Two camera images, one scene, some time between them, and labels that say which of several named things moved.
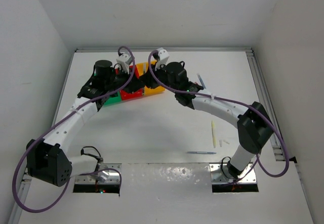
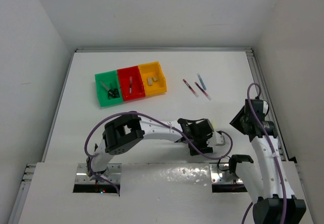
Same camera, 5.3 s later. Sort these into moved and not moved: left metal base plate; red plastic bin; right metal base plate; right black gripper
Moved: right black gripper
Not moved: left metal base plate; right metal base plate; red plastic bin
